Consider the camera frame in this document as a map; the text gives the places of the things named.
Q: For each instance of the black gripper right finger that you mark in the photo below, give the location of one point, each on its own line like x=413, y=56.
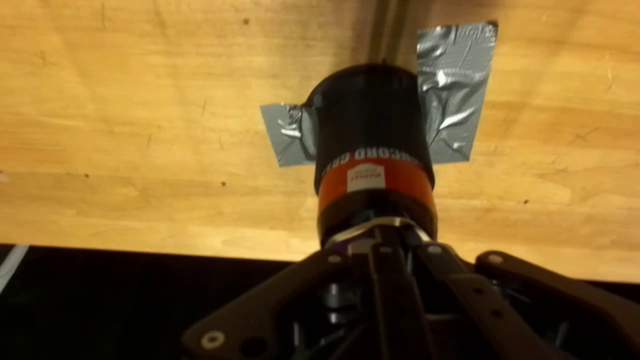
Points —
x=507, y=307

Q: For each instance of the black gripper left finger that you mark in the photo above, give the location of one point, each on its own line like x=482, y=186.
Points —
x=313, y=300

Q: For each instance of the pale rubber band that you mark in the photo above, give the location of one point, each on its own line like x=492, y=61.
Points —
x=372, y=226

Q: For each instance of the dark jar with orange label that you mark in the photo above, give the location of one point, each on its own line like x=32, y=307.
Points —
x=372, y=126

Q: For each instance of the white strip below table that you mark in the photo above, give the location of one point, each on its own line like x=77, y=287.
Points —
x=13, y=262

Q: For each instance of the small grey duct tape piece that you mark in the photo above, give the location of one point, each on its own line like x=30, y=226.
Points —
x=287, y=132

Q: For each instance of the large grey duct tape piece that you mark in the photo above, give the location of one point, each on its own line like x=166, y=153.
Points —
x=456, y=87

